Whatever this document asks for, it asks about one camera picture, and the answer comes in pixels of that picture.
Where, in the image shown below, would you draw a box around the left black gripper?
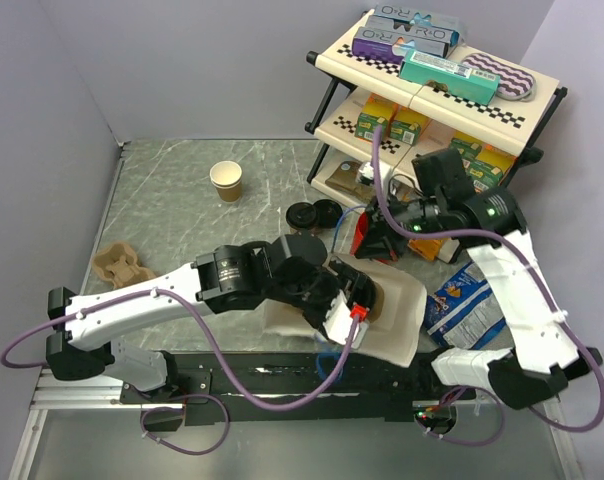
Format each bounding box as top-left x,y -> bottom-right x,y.
267,257 -> 367,330

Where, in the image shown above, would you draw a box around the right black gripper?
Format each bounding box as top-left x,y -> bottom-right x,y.
354,190 -> 445,261

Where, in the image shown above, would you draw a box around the cardboard cup carrier tray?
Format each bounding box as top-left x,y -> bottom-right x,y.
368,282 -> 385,323

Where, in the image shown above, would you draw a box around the paper takeout bag blue handles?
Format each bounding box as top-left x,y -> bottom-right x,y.
263,253 -> 427,367

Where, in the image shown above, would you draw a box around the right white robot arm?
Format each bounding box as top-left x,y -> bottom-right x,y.
368,146 -> 604,417

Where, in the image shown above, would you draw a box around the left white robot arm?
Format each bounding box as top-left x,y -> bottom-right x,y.
45,234 -> 380,402

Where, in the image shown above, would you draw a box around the red cup with stirrers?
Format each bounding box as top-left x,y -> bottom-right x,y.
350,213 -> 369,256

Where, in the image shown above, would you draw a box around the stack of black cup lids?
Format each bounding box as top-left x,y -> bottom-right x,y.
313,199 -> 343,229

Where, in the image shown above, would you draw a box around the brown snack bag under shelf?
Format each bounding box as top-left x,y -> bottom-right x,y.
325,160 -> 375,202

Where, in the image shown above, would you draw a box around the blue snack bag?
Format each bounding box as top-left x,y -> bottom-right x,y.
423,261 -> 506,350

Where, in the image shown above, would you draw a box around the green yellow box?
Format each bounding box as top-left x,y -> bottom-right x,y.
389,106 -> 431,146
354,93 -> 398,142
466,148 -> 516,192
449,131 -> 484,160

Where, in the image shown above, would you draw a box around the two tier checkered shelf rack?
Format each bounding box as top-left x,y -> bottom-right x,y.
305,26 -> 568,207

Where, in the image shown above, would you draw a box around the stack of brown paper cups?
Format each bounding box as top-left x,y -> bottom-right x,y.
209,161 -> 243,203

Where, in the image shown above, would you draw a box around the green yellow box far right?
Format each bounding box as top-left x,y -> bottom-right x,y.
466,148 -> 516,192

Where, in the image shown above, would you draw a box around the green yellow box far left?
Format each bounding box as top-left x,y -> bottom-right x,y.
354,93 -> 398,142

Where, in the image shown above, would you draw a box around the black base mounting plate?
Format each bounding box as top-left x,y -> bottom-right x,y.
120,352 -> 449,431

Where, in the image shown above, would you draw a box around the teal long box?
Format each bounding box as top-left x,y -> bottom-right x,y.
399,49 -> 500,105

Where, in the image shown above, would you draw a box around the purple R&O box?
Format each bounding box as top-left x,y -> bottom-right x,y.
351,27 -> 408,64

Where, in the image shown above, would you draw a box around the purple wavy pouch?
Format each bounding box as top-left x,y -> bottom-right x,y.
462,53 -> 536,101

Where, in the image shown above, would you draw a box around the dark grey R&O box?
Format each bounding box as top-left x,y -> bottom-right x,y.
365,16 -> 467,58

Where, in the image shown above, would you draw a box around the grey R&O box top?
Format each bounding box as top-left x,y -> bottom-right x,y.
373,4 -> 466,33

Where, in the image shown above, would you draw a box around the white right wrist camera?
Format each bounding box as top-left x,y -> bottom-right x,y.
356,162 -> 375,186

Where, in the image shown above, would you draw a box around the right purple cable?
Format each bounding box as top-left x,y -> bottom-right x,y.
371,124 -> 604,446

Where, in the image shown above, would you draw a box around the aluminium rail frame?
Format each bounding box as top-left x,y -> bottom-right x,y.
11,352 -> 582,479

